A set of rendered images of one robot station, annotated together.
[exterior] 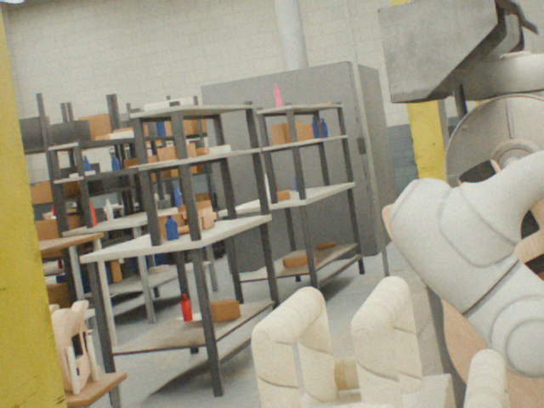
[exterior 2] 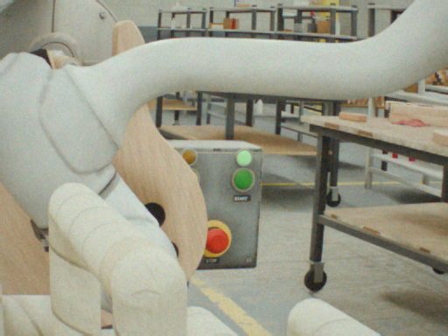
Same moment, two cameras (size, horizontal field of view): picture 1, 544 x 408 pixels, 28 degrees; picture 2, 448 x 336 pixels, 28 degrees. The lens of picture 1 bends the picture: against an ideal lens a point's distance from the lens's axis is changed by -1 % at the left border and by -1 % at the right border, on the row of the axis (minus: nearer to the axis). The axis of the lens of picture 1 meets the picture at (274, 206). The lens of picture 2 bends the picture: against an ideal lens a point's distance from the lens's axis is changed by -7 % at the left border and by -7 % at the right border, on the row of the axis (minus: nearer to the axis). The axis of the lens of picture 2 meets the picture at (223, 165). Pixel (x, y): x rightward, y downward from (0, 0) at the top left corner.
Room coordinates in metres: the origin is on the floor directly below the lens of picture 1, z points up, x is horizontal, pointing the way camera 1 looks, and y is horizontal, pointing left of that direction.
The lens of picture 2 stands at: (0.53, 0.12, 1.30)
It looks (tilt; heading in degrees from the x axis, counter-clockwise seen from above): 8 degrees down; 327
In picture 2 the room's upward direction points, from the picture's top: 3 degrees clockwise
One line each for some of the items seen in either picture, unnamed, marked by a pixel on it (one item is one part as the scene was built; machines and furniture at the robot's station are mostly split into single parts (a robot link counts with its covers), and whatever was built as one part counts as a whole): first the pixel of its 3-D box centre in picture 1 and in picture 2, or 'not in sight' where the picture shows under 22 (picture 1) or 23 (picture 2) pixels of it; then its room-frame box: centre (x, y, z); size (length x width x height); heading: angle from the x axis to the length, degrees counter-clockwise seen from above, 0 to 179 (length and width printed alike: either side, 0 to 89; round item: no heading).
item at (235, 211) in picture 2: not in sight; (178, 214); (1.90, -0.68, 0.99); 0.24 x 0.21 x 0.26; 165
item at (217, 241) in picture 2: not in sight; (214, 240); (1.77, -0.67, 0.97); 0.04 x 0.04 x 0.04; 75
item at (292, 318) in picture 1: (291, 320); not in sight; (0.96, 0.00, 1.20); 0.20 x 0.03 x 0.03; 167
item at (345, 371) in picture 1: (363, 371); (11, 319); (1.04, -0.06, 1.12); 0.11 x 0.03 x 0.03; 78
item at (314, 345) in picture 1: (315, 351); not in sight; (1.04, -0.02, 1.15); 0.03 x 0.03 x 0.09
